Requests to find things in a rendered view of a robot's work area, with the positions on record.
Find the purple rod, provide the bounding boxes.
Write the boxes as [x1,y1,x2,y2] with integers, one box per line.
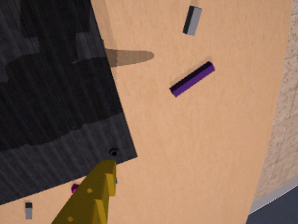
[169,61,215,97]

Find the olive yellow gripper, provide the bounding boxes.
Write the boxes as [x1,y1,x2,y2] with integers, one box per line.
[51,160,116,224]

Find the magenta rectangular block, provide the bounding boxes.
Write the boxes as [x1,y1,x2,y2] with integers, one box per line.
[71,184,79,193]

